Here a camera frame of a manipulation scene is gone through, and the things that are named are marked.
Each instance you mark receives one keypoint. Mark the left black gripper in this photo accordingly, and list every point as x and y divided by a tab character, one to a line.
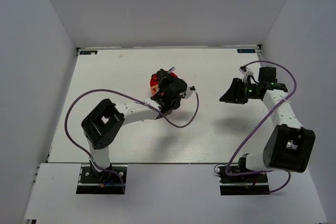
165	78

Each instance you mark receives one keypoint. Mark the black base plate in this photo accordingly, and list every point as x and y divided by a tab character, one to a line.
249	185
91	182

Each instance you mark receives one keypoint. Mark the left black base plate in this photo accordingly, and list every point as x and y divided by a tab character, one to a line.
91	182

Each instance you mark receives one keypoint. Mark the orange round desk organizer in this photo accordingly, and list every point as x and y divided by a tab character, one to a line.
154	84

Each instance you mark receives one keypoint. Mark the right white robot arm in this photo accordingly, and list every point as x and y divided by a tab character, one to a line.
290	145

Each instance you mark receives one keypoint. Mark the right blue corner label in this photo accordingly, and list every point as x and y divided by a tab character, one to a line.
246	51

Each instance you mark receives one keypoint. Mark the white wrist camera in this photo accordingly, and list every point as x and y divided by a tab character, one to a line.
188	92
246	73

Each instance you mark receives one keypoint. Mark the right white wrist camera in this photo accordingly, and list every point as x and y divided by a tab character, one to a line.
246	73

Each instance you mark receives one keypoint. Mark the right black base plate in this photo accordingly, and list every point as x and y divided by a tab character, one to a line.
249	185

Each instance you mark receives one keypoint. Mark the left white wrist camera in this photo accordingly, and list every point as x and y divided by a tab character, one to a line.
188	92

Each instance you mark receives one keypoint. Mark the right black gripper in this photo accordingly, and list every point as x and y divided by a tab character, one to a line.
233	94

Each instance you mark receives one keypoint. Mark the left blue corner label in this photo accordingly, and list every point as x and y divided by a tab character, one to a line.
88	52

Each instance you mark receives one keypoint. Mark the blue corner label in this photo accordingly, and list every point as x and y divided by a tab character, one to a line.
246	51
88	52

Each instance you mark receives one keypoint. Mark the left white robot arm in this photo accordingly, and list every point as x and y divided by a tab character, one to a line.
105	120

